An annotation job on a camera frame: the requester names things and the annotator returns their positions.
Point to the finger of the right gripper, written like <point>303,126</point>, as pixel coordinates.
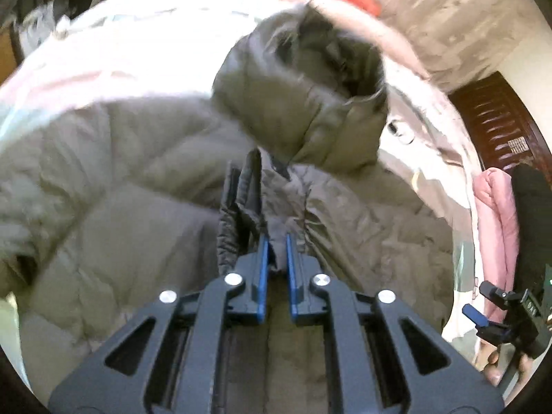
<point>475,316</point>

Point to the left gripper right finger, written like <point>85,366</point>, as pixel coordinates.
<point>307,308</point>

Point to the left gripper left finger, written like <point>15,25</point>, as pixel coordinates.
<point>248,280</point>

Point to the olive green down jacket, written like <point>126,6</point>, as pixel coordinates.
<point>104,207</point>

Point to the person's right hand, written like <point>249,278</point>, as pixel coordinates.
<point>496,366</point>

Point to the pink folded garment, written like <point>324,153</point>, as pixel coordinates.
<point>497,226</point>

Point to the black garment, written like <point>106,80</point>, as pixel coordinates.
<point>533,211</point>

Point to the dark wooden headboard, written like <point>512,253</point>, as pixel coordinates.
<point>500,126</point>

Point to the patchwork bed quilt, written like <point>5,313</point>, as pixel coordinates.
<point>131,48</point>

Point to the beige lace curtain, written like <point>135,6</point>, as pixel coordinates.
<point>459,41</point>

